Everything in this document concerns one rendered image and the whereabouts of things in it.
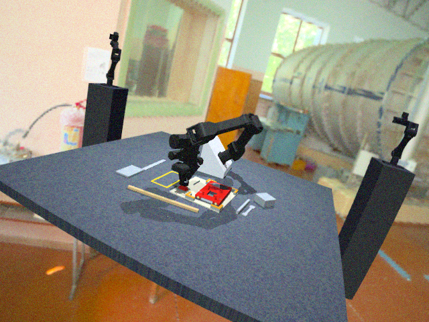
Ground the tan wooden stick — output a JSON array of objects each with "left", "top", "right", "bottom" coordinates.
[{"left": 128, "top": 185, "right": 199, "bottom": 212}]

